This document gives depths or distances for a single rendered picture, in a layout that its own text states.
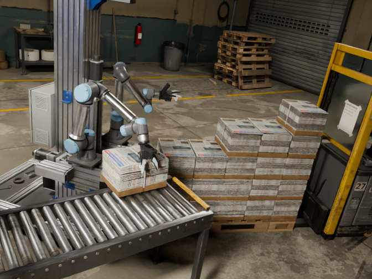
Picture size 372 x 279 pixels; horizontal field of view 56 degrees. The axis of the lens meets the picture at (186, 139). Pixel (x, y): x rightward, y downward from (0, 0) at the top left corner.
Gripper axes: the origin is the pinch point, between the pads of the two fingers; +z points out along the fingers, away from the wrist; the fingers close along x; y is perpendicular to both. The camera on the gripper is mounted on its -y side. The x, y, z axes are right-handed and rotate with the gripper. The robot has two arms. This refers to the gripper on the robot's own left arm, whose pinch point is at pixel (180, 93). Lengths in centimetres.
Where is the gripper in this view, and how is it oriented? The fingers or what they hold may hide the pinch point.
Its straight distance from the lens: 329.3
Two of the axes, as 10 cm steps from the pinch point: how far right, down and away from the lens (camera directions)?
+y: -1.6, 8.5, 5.0
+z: 9.8, 0.7, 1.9
